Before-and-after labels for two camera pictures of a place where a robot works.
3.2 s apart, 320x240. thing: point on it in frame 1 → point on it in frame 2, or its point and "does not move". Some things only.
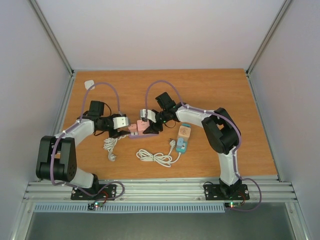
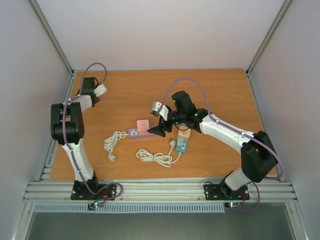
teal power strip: [184, 149] does not move
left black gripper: [112, 134] → [98, 100]
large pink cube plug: [142, 126] does not move
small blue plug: [180, 142] does not move
